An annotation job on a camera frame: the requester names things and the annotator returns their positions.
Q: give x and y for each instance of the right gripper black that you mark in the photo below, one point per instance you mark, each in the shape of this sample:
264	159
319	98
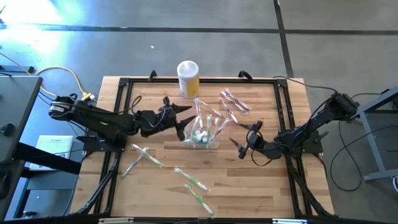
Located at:
264	149

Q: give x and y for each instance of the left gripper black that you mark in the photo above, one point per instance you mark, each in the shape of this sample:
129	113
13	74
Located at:
155	121

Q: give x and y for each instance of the purple toothbrush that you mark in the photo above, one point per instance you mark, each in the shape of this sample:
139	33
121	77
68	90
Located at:
224	125
227	109
237	99
197	109
211	109
233	102

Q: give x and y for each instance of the orange toothbrush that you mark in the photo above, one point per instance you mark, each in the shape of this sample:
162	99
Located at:
216	124

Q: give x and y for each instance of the grey toothbrush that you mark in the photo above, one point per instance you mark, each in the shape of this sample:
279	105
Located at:
130	168

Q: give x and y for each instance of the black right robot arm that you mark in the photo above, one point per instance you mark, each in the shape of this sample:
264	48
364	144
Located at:
317	119

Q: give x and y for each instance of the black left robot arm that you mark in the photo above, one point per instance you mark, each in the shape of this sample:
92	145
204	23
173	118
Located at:
99	119

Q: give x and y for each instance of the clear plastic bag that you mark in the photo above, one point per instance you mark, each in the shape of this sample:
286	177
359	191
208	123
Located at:
214	144

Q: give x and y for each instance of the white yellow wipes canister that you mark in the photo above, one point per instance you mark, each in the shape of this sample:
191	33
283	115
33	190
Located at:
188	81

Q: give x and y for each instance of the black clamp lever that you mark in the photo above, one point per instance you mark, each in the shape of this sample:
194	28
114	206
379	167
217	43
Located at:
323	136

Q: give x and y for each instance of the white booklet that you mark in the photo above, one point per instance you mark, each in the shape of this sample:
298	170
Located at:
53	144

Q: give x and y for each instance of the black desk crossbar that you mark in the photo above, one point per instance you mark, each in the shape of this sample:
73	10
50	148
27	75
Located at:
46	158

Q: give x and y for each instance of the person's shoe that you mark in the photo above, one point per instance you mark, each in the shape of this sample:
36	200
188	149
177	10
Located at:
395	185

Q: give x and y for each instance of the dark grey office desk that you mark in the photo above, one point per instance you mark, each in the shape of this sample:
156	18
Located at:
18	102

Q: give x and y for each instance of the black flat bar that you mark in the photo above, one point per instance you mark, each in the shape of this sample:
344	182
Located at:
18	68

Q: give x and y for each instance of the black computer mouse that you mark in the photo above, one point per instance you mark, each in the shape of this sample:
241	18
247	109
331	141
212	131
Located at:
7	129

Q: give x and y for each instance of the black aluminium table frame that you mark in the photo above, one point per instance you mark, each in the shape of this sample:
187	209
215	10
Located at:
233	80

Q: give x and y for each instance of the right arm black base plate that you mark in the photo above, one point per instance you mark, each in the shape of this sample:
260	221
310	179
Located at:
314	147

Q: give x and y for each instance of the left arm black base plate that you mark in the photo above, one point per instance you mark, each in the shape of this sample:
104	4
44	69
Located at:
93	146

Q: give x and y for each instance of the white frame bracket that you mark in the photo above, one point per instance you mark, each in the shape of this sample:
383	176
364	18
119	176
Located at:
289	221
115	220

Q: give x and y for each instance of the blue-grey metal table frame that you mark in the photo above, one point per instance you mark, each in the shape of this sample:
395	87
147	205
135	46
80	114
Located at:
374	146

